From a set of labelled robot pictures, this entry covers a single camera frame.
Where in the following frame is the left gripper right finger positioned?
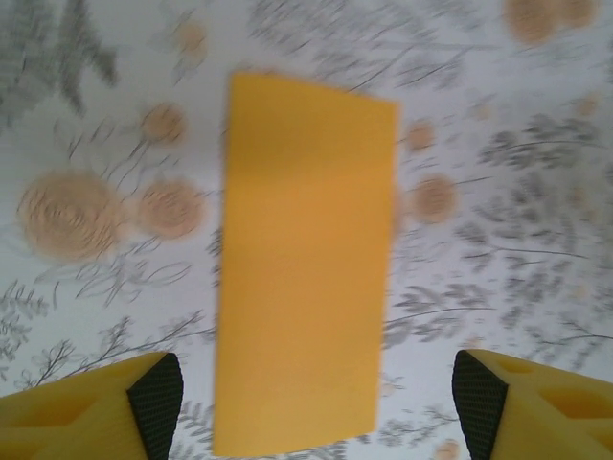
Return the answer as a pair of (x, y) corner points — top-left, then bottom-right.
(452, 348), (613, 460)

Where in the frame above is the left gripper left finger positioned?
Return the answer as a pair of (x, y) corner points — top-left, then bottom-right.
(0, 352), (184, 460)

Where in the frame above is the floral patterned table cover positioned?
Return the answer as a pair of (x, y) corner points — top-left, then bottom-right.
(0, 0), (613, 460)

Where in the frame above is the orange cloth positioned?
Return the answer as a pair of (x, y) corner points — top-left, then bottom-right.
(212, 70), (401, 457)

